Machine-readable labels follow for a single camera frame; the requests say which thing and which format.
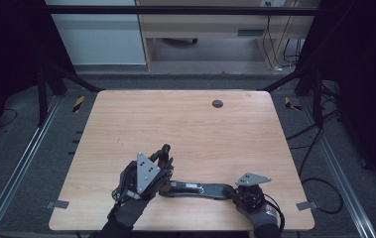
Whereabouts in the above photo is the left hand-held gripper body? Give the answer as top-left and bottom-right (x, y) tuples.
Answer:
(112, 152), (173, 202)

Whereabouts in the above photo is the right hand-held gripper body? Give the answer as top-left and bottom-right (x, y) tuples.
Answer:
(234, 173), (272, 213)

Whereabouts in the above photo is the person's right hand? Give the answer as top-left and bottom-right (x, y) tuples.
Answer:
(237, 202), (285, 231)

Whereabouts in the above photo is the person's left hand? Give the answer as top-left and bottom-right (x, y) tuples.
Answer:
(108, 197), (151, 228)

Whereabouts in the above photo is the grey tape piece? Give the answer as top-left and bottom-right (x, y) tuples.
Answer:
(296, 200), (319, 212)
(46, 199), (70, 210)

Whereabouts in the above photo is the yellow black striped tape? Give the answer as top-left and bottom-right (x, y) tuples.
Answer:
(284, 96), (304, 112)
(71, 95), (86, 114)

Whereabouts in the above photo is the black flat object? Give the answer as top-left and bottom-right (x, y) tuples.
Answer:
(160, 37), (199, 47)

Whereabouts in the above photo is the white cabinet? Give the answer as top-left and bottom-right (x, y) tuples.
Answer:
(44, 0), (147, 66)

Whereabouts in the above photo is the light wooden desk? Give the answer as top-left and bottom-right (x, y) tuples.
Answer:
(135, 0), (320, 71)

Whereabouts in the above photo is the black curtain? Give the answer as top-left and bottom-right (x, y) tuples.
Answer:
(0, 0), (75, 157)
(295, 0), (376, 201)

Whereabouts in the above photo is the left hand-held gripper cable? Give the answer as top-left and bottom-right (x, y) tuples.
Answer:
(110, 187), (124, 202)

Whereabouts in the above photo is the hand-held gripper cable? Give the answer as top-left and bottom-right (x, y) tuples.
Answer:
(110, 187), (124, 202)
(263, 193), (286, 231)

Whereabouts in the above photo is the right hand-held gripper cable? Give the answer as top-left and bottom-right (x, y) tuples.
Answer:
(263, 193), (286, 231)

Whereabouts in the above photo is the long black floor cable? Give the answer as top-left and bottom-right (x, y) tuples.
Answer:
(285, 108), (340, 142)

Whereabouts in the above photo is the aluminium floor rail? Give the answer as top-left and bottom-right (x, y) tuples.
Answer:
(0, 95), (63, 238)
(299, 97), (376, 238)

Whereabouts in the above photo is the black looped floor cable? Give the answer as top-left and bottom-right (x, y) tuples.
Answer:
(299, 127), (344, 215)

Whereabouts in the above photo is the black frame strut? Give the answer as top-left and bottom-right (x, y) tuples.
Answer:
(258, 65), (324, 126)
(37, 62), (106, 127)

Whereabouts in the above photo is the black cable bundle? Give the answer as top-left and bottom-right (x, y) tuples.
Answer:
(282, 38), (305, 64)

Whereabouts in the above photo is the thin black floor cable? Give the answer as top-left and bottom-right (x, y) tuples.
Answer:
(0, 108), (19, 129)

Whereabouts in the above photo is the black horizontal frame bar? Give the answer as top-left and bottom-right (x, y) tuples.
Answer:
(45, 5), (320, 16)

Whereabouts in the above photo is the black hanging cable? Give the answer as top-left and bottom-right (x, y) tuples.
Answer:
(263, 2), (278, 68)

